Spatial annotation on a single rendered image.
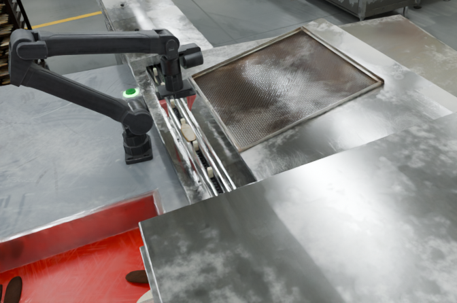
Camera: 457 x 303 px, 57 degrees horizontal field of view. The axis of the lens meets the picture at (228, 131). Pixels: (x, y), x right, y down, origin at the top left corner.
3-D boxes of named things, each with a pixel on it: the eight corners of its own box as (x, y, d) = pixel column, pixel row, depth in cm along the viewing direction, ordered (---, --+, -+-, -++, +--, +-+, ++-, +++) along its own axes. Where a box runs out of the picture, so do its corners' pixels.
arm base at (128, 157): (126, 143, 144) (126, 165, 134) (120, 123, 139) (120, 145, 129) (150, 138, 144) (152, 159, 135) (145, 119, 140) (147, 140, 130)
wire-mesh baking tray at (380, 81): (189, 79, 161) (188, 76, 160) (303, 28, 168) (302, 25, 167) (239, 153, 123) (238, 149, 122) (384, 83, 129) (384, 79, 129)
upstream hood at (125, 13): (97, -6, 272) (93, -19, 267) (124, -11, 276) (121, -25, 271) (134, 77, 176) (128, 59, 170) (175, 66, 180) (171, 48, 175)
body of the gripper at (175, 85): (157, 91, 135) (153, 70, 131) (188, 83, 138) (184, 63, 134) (162, 100, 130) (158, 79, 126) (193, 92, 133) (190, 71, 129)
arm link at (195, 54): (154, 32, 126) (164, 41, 120) (190, 23, 130) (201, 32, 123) (161, 68, 133) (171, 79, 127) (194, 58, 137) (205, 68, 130)
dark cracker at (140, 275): (122, 282, 98) (122, 278, 97) (128, 271, 101) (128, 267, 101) (163, 284, 96) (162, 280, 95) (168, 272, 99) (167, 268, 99)
